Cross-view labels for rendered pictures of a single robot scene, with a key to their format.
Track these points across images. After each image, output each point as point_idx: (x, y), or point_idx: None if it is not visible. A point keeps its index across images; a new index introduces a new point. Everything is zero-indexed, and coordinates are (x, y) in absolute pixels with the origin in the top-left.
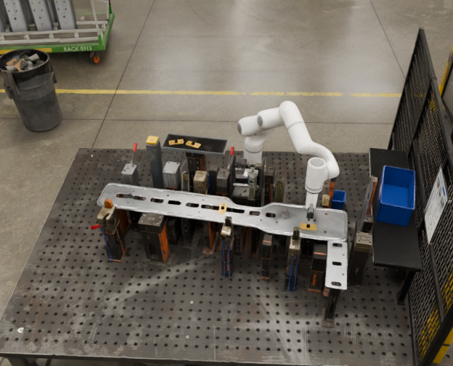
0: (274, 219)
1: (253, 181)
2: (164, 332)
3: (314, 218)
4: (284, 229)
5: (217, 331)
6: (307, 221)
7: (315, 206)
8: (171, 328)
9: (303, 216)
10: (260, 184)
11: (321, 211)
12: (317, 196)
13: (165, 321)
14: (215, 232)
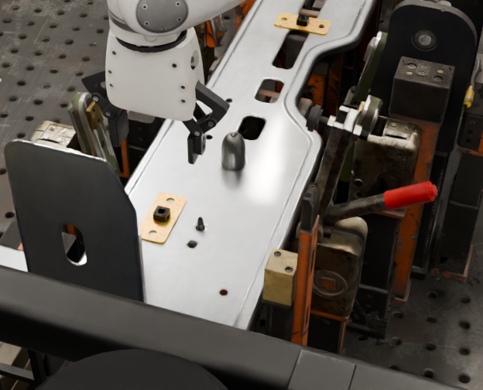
0: (224, 131)
1: (376, 36)
2: (24, 46)
3: (201, 247)
4: (169, 150)
5: None
6: (194, 222)
7: (107, 89)
8: (31, 57)
9: (222, 213)
10: (376, 70)
11: (241, 278)
12: (121, 58)
13: (56, 49)
14: (324, 128)
